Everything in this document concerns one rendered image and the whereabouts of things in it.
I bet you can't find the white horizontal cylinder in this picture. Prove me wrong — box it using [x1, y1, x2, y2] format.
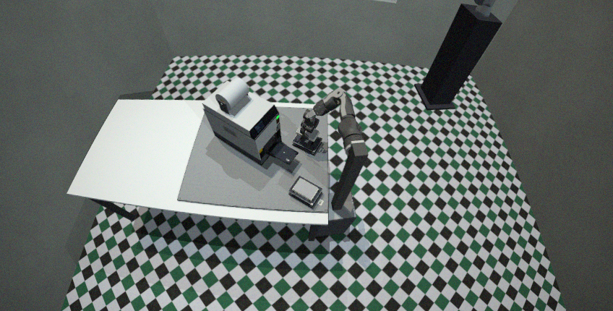
[215, 77, 249, 111]

